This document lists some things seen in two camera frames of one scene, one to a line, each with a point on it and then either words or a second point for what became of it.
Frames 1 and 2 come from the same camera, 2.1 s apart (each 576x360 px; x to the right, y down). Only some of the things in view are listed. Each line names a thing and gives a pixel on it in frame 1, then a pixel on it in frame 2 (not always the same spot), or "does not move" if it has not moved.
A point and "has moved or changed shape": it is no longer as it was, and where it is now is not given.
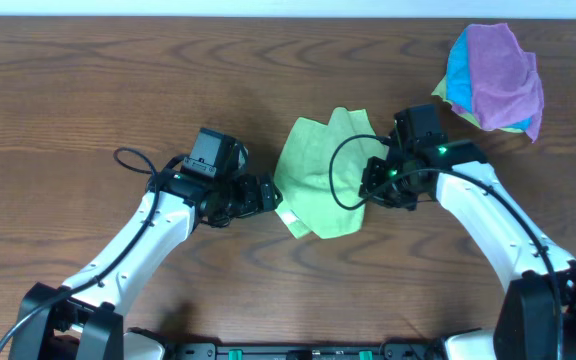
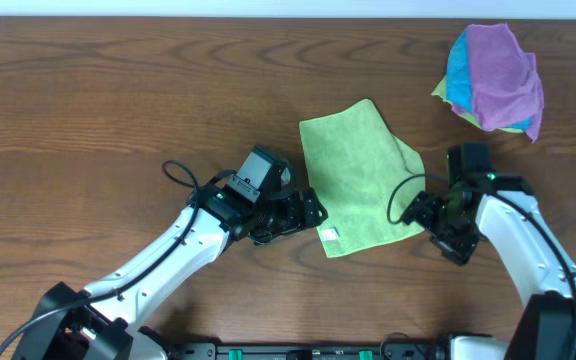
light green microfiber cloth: [319, 171] has moved or changed shape
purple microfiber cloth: [505, 87] does not move
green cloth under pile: [441, 92] does not move
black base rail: [209, 350] does not move
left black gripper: [266, 193] to [311, 208]
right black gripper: [371, 185] to [421, 209]
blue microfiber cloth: [458, 77] does not move
